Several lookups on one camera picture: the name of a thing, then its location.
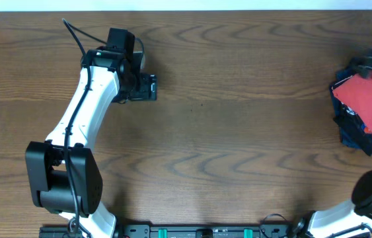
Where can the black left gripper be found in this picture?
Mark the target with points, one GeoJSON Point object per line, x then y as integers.
{"type": "Point", "coordinates": [149, 90]}

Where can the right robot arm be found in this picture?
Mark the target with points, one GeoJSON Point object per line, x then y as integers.
{"type": "Point", "coordinates": [347, 219]}

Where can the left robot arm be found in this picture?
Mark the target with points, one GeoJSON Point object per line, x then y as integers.
{"type": "Point", "coordinates": [63, 175]}

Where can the dark printed folded garment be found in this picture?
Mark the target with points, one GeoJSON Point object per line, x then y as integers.
{"type": "Point", "coordinates": [353, 131]}

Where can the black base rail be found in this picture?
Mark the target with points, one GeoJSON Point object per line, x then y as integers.
{"type": "Point", "coordinates": [146, 231]}

